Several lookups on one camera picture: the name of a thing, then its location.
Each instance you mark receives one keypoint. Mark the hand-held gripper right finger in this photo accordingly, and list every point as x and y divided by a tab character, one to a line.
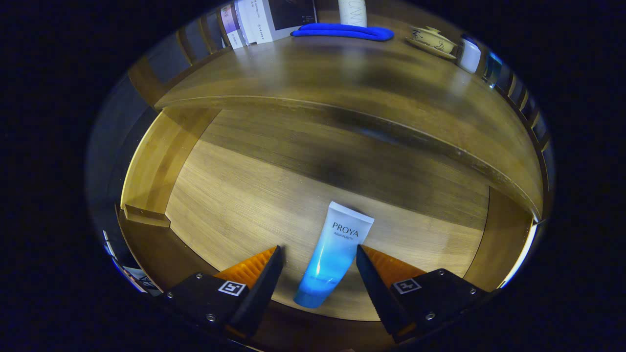
379	293

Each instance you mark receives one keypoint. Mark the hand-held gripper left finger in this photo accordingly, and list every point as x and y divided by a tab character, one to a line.
259	298

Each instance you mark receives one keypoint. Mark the blue white cosmetic tube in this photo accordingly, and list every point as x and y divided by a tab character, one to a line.
337	249

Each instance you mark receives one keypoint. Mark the wooden countertop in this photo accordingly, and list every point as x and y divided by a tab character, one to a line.
342	73

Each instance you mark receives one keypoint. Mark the black backdrop cloth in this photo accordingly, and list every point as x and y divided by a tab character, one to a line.
107	146

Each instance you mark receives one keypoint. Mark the yellow saucer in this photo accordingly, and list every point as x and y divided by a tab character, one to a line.
442	54

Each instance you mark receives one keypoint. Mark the blue transparent bottle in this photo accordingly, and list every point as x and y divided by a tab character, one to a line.
493	71

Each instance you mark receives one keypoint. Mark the white bottle with blue cap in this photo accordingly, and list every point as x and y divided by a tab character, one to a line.
469	56

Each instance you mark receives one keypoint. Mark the blue folded cloth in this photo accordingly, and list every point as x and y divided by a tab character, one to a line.
342	32

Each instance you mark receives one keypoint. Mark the purple book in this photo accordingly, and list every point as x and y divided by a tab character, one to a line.
230	24

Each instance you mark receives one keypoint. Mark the white pump bottle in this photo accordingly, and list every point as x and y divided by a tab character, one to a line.
352	12

